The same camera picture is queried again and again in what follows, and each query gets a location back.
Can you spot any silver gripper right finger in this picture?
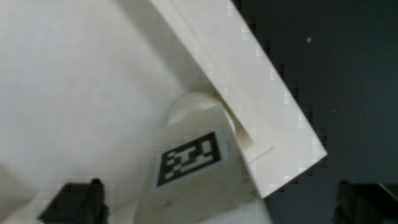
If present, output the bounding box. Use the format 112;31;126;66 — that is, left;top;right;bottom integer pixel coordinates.
334;181;398;224

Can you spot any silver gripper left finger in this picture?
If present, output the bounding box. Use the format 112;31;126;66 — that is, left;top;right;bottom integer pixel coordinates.
37;178;108;224

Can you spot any white leg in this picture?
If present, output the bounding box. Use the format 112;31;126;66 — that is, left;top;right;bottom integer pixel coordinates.
133;92;274;224

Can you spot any white square tabletop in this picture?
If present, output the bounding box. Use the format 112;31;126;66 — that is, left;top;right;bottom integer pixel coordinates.
0;0;327;224

